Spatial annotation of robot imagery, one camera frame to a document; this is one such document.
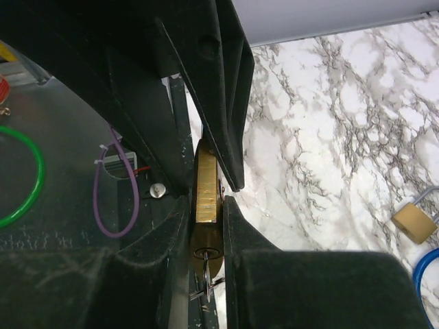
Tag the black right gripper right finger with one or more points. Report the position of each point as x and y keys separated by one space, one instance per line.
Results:
x=267 y=287

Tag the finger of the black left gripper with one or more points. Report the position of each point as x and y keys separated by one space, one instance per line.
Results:
x=214 y=58
x=95 y=48

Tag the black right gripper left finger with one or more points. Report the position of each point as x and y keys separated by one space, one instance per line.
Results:
x=144 y=285

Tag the silver key with ring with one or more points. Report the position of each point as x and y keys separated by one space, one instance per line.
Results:
x=208 y=284

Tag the brass padlock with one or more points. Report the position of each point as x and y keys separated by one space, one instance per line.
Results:
x=206 y=239
x=416 y=224

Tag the orange drink bottle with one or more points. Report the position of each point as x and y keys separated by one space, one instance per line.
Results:
x=4 y=89

